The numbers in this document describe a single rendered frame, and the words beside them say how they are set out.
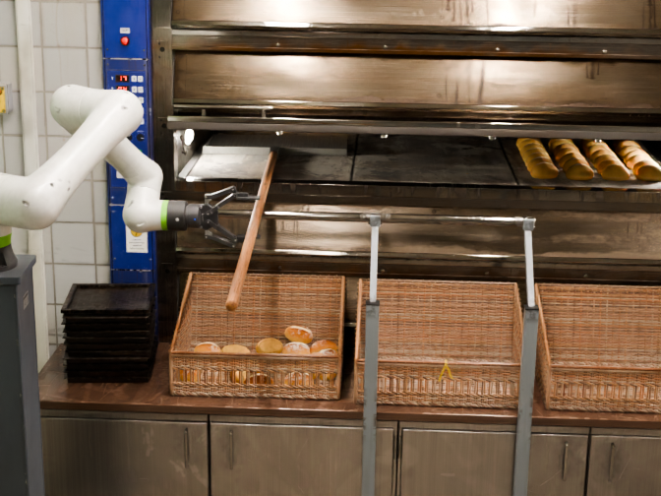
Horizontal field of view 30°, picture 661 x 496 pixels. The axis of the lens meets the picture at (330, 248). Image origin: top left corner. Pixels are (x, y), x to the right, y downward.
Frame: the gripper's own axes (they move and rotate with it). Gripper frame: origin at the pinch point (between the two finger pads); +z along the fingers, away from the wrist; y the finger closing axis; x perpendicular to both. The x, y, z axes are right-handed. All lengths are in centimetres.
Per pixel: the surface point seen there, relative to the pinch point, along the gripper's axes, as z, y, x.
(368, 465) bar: 36, 78, 7
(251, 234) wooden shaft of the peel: 1.0, -0.6, 21.6
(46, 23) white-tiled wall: -75, -51, -55
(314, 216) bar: 17.4, 3.4, -16.0
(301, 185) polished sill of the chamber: 11, 2, -54
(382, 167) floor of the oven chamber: 39, 2, -81
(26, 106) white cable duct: -83, -23, -53
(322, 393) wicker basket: 21, 59, -6
